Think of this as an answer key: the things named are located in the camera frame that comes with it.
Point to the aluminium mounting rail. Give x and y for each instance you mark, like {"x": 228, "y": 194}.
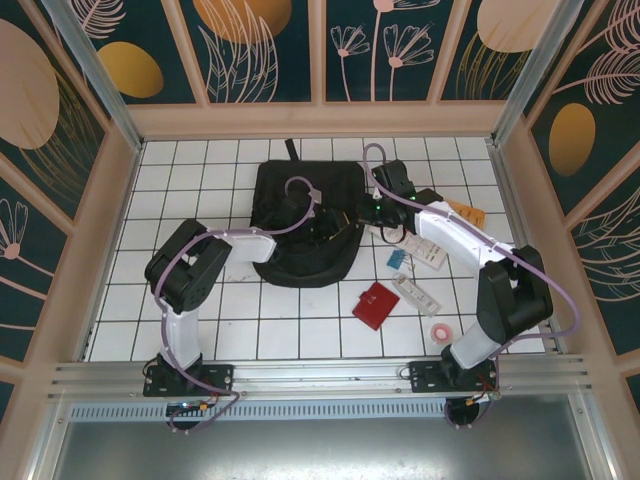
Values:
{"x": 320, "y": 372}

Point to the red wallet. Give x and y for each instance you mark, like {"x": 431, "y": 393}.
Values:
{"x": 375, "y": 306}

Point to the blue binder clip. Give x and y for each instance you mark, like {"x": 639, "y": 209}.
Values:
{"x": 396, "y": 259}

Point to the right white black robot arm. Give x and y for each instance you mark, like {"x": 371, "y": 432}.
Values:
{"x": 475, "y": 250}

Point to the pink tape roll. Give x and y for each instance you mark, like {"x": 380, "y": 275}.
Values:
{"x": 441, "y": 334}

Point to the grey metal sheet panel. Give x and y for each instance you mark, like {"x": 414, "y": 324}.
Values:
{"x": 320, "y": 450}

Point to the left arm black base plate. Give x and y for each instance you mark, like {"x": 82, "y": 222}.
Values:
{"x": 215, "y": 377}

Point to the white printed paper package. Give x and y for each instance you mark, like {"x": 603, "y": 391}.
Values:
{"x": 425, "y": 252}

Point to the clear plastic pen box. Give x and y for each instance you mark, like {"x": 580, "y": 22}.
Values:
{"x": 416, "y": 295}

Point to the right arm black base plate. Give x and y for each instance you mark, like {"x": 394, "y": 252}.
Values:
{"x": 425, "y": 377}

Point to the orange book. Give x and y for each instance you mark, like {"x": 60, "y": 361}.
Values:
{"x": 472, "y": 215}

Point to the aluminium frame post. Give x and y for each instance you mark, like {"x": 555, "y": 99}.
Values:
{"x": 535, "y": 70}
{"x": 100, "y": 85}

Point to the black backpack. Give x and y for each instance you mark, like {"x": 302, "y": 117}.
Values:
{"x": 305, "y": 270}

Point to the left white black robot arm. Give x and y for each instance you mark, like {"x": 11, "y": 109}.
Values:
{"x": 180, "y": 325}

